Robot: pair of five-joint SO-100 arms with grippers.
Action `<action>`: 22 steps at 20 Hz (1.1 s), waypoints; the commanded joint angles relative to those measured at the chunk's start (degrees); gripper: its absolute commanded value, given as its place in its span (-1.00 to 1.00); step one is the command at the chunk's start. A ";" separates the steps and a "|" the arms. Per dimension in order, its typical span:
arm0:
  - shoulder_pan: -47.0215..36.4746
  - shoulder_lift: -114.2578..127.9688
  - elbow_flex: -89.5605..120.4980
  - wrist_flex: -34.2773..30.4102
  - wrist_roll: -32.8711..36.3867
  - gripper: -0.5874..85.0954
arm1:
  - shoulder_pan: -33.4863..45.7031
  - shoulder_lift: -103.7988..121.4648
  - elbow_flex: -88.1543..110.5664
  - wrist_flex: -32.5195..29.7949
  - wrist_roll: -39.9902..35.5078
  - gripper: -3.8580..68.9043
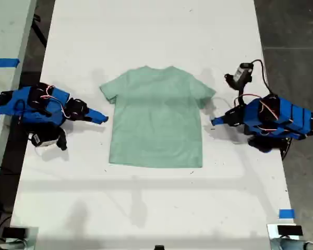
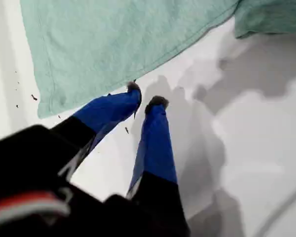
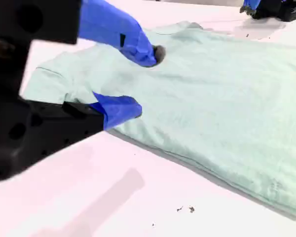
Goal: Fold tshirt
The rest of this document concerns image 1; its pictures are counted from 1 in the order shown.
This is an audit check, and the long blue tape strip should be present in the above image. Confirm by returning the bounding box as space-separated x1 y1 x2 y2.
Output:
0 58 21 69

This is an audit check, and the thin black camera cable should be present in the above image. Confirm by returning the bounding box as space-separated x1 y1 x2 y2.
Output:
250 59 274 95

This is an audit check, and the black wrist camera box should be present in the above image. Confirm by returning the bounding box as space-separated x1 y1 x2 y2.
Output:
223 62 253 91
28 129 68 152

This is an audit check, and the pale green T-shirt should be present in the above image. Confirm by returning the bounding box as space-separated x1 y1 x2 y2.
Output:
99 65 216 169

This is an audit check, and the black arm base cable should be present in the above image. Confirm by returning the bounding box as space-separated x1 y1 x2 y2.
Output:
281 137 294 160

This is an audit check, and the square blue tape patch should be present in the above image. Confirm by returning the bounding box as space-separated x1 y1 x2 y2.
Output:
278 208 296 219

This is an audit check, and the small black box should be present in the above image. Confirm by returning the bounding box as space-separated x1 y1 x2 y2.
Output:
277 225 303 236
2 227 27 239

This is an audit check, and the black stand leg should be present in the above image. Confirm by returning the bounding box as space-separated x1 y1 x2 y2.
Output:
31 14 48 49

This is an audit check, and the silver metal plate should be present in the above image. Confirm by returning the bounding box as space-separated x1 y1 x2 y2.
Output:
0 226 40 250
266 223 305 242

